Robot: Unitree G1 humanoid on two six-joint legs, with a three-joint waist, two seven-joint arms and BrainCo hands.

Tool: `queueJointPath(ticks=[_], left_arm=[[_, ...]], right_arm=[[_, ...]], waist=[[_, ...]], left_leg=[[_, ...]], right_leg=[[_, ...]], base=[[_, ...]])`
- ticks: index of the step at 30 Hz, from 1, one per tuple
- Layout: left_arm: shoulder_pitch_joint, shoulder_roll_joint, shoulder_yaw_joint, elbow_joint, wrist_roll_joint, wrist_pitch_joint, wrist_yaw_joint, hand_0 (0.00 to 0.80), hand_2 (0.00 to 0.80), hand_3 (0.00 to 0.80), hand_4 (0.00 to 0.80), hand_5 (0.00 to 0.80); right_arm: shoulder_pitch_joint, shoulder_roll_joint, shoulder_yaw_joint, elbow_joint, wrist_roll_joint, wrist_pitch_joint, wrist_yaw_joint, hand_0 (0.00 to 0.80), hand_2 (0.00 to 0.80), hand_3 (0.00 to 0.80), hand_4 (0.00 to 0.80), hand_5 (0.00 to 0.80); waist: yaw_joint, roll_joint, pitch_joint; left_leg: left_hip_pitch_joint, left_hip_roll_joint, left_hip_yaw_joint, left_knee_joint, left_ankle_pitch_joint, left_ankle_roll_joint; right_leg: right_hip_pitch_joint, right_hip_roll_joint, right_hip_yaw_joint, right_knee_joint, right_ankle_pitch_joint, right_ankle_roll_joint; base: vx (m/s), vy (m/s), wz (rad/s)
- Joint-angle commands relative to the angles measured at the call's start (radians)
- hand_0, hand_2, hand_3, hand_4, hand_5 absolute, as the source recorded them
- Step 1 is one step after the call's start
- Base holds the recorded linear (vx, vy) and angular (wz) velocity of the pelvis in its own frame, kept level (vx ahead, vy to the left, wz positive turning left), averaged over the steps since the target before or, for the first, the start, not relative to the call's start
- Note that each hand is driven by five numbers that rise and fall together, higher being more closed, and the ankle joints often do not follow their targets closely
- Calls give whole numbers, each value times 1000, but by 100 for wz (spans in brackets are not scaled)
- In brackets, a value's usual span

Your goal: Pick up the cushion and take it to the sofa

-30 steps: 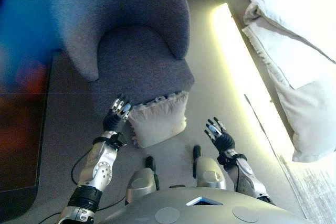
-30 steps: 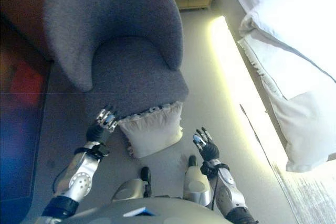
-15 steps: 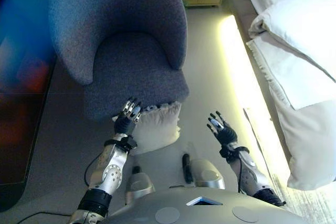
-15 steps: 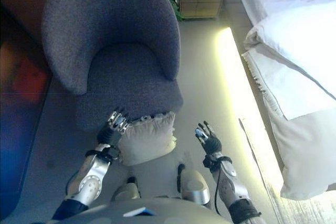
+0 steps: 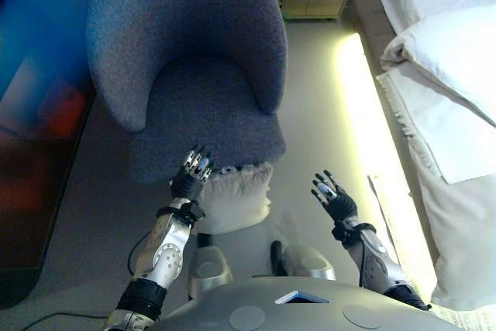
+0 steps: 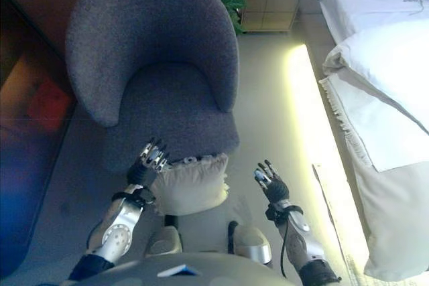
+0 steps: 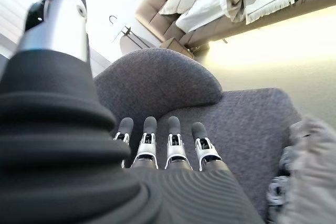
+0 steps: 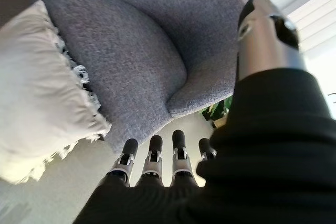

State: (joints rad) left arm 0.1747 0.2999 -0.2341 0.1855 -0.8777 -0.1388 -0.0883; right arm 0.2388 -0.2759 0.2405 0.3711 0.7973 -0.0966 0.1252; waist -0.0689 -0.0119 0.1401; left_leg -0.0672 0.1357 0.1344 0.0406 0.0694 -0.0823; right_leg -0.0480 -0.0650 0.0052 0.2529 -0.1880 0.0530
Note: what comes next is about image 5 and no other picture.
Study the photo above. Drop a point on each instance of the left robot leg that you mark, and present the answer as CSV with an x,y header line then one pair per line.
x,y
209,269

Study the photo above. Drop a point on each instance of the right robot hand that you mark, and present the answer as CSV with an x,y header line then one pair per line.
x,y
343,205

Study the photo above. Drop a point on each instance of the folded white duvet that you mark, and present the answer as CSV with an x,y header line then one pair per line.
x,y
453,59

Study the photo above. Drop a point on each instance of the grey robot torso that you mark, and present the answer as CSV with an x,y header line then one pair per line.
x,y
302,315

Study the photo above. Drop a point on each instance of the robot leg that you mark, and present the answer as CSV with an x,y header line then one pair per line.
x,y
310,263
209,269

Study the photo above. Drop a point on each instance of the grey fabric armchair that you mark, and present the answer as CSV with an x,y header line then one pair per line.
x,y
193,28

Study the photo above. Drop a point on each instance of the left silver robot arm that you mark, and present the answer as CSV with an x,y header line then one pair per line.
x,y
166,257

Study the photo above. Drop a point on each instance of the dark glossy cabinet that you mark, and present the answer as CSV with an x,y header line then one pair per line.
x,y
35,152

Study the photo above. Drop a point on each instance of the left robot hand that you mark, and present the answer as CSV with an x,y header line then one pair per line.
x,y
188,187

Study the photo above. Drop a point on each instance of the upholstered bed frame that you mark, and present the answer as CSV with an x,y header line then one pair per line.
x,y
368,21

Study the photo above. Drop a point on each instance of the cream fringed bedspread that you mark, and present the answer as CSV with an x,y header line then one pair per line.
x,y
465,211

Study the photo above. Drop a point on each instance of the right robot leg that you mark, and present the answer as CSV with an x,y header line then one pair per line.
x,y
310,263

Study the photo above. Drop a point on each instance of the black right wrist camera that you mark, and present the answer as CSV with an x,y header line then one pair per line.
x,y
343,230

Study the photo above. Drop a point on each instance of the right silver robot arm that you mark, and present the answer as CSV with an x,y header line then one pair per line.
x,y
377,261

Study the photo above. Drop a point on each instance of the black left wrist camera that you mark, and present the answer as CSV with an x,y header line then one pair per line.
x,y
193,211

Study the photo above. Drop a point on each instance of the white fringed cushion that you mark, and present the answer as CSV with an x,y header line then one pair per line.
x,y
236,203

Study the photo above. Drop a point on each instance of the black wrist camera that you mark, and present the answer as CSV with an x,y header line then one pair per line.
x,y
193,211
343,230

